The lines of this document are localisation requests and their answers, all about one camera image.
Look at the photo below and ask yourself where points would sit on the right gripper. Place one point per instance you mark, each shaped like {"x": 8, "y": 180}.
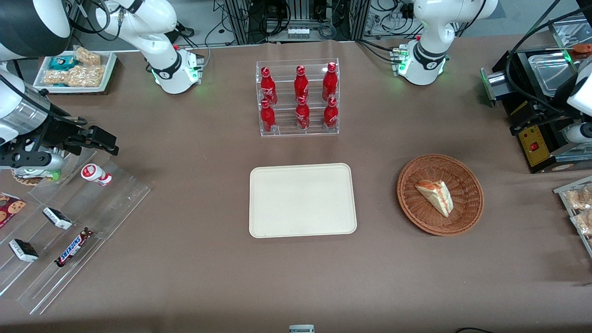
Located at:
{"x": 58, "y": 132}

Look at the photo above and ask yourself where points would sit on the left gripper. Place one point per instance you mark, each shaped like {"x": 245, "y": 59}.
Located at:
{"x": 564, "y": 96}

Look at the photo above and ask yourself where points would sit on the triangular sandwich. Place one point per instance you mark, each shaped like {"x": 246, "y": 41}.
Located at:
{"x": 437, "y": 196}

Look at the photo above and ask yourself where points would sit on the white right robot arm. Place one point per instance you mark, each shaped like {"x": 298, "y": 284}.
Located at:
{"x": 162, "y": 18}

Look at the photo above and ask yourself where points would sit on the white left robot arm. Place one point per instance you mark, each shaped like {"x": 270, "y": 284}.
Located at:
{"x": 430, "y": 27}

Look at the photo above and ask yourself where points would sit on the white snack tray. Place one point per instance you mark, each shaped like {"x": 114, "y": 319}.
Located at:
{"x": 108, "y": 69}

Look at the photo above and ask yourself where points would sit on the grey tray with snacks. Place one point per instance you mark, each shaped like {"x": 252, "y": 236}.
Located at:
{"x": 562, "y": 192}

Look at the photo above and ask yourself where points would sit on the brown wicker basket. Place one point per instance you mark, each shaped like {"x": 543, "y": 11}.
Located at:
{"x": 462, "y": 175}

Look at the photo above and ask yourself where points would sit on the cream plastic tray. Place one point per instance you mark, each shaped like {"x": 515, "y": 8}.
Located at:
{"x": 300, "y": 201}

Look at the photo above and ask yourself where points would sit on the white red yogurt bottle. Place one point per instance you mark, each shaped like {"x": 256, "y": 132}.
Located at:
{"x": 95, "y": 174}

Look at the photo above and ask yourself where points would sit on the steel pan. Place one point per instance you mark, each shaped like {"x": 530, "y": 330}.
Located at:
{"x": 550, "y": 74}

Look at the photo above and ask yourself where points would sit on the large rice cracker bag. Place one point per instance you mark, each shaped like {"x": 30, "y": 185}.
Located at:
{"x": 85, "y": 76}

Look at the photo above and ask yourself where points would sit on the green white drink bottle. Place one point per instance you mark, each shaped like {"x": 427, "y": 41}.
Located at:
{"x": 44, "y": 175}

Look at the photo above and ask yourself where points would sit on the black sealing machine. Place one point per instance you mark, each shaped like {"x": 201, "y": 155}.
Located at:
{"x": 539, "y": 152}

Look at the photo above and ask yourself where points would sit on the clear plastic container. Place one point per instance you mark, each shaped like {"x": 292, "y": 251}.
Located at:
{"x": 571, "y": 32}

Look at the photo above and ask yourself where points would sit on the clear acrylic stepped display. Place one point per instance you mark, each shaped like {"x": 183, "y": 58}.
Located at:
{"x": 97, "y": 217}

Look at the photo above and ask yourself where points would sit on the small rice cracker bag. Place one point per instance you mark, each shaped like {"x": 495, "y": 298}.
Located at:
{"x": 88, "y": 56}

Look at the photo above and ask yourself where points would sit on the teal snack packet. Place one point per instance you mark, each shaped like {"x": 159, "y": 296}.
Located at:
{"x": 62, "y": 62}

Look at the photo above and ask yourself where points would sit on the black white snack bar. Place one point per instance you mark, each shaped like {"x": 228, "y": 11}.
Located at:
{"x": 23, "y": 250}
{"x": 57, "y": 218}

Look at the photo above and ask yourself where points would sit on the clear bagged pastry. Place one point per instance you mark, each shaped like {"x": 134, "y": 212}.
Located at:
{"x": 580, "y": 198}
{"x": 583, "y": 223}

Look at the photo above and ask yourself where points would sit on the Snickers chocolate bar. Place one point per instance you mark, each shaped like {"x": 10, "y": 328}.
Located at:
{"x": 74, "y": 247}

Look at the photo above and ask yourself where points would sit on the chocolate chip cookie pack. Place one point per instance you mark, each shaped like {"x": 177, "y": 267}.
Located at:
{"x": 11, "y": 207}

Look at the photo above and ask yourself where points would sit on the red cola bottle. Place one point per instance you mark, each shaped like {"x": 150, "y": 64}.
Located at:
{"x": 301, "y": 83}
{"x": 302, "y": 115}
{"x": 268, "y": 119}
{"x": 268, "y": 88}
{"x": 329, "y": 83}
{"x": 330, "y": 115}

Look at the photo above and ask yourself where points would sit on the clear acrylic bottle rack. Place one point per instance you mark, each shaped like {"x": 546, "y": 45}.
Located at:
{"x": 286, "y": 129}

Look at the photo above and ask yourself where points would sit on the white power strip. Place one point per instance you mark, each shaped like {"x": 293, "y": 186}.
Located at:
{"x": 299, "y": 33}

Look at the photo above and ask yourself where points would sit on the aluminium equipment rack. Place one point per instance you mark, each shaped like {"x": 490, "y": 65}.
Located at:
{"x": 296, "y": 14}

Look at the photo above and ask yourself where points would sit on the small grey device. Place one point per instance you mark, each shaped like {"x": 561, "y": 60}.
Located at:
{"x": 301, "y": 329}

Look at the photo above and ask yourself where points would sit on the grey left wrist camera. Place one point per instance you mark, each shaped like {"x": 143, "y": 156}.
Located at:
{"x": 580, "y": 133}

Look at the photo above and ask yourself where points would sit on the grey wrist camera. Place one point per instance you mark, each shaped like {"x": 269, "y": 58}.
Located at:
{"x": 32, "y": 160}
{"x": 580, "y": 133}

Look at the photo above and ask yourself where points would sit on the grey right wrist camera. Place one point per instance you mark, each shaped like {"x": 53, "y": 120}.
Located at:
{"x": 32, "y": 160}

